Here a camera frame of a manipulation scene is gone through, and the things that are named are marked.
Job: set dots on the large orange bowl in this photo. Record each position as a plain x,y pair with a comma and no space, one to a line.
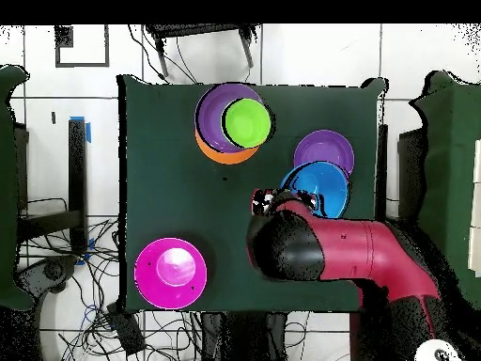
225,158

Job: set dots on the light blue bowl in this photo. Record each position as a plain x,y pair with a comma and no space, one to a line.
319,184

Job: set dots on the small green bowl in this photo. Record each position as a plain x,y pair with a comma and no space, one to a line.
247,123

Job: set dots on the purple shallow bowl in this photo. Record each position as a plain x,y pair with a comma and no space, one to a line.
208,120
323,148

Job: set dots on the large pink bowl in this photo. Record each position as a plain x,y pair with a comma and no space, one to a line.
171,278

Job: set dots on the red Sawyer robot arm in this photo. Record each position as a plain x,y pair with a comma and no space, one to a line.
357,248

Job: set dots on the dark green tablecloth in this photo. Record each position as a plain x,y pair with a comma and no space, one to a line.
188,207

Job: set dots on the black stool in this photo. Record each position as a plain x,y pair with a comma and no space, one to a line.
195,29

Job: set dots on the blue tape strip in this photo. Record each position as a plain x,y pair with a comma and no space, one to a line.
88,132

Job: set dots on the black power strip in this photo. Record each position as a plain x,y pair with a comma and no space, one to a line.
129,338

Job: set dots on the green cloth side table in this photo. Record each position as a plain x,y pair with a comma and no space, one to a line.
451,150
7,169

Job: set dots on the grey chair base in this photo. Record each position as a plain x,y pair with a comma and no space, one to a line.
49,272

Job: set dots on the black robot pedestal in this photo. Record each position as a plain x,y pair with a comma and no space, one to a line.
244,338

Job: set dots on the black stand frame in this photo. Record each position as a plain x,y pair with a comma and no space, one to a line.
77,169

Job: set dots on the black square floor frame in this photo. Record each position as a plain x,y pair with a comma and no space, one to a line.
57,52

